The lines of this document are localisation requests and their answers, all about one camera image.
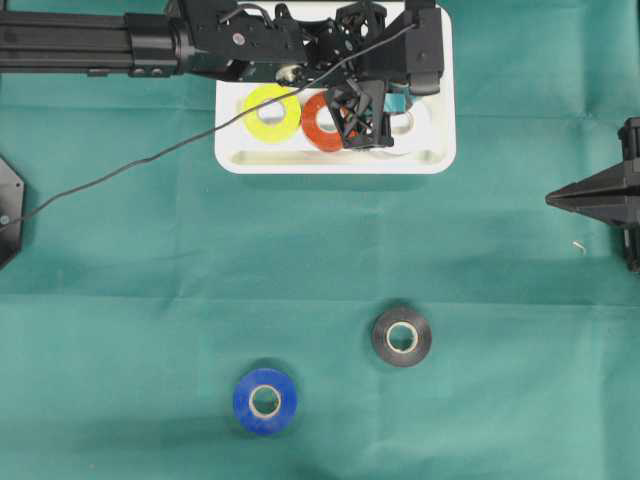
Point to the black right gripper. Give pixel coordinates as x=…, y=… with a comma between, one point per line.
x=610, y=181

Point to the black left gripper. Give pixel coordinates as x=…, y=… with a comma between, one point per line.
x=354, y=101

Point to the white tape roll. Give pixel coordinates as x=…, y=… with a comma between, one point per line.
x=410, y=131

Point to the red tape roll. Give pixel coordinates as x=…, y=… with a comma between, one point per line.
x=322, y=139

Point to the yellow tape roll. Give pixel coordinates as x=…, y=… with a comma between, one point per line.
x=278, y=121

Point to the black tape roll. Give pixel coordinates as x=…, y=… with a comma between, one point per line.
x=401, y=337

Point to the green tape roll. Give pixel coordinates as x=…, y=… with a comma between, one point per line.
x=399, y=99

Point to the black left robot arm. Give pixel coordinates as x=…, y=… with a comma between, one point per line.
x=229, y=41

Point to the white plastic case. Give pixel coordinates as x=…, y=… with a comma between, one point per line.
x=237, y=151

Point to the blue tape roll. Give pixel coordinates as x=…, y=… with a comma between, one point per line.
x=265, y=401

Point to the small white scrap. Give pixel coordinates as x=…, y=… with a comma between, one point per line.
x=579, y=246

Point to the green table cloth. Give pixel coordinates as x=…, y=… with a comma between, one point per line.
x=150, y=284

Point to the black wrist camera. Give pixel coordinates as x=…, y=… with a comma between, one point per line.
x=408, y=51

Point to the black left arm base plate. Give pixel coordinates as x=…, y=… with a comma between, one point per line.
x=12, y=198

